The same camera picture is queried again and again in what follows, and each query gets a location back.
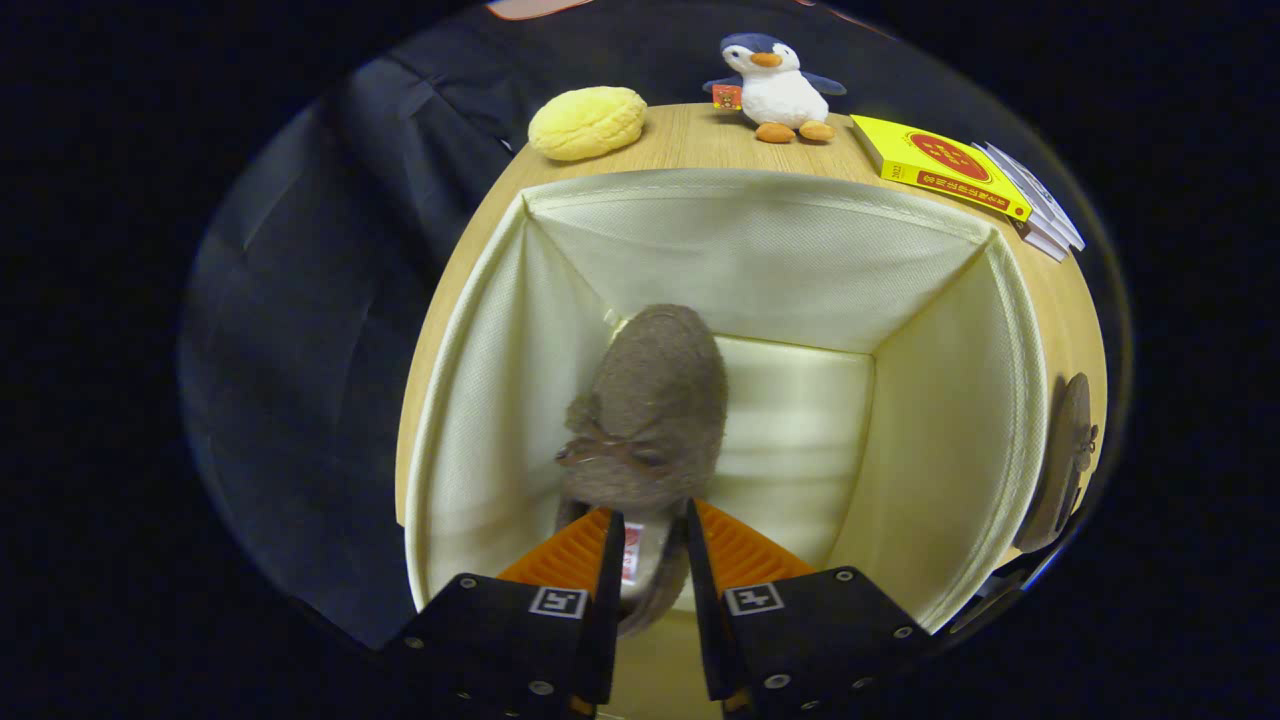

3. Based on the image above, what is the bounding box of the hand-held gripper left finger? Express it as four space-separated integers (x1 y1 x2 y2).
385 508 626 719

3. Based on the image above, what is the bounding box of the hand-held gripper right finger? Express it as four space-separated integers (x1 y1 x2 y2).
683 498 936 719

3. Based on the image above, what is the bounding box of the brown fuzzy shoe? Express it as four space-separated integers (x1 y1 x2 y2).
1013 372 1101 554
555 303 729 638

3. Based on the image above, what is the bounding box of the beige fabric storage box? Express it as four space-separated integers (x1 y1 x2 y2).
403 167 1051 720

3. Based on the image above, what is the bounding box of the yellow bun toy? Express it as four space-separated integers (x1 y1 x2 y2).
527 85 649 163

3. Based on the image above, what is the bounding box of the yellow book with red circle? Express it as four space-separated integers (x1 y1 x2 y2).
850 113 1033 223

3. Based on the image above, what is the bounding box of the stack of white booklets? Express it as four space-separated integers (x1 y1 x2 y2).
975 140 1087 263

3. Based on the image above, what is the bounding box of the penguin plush toy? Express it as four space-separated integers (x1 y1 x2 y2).
702 32 848 145

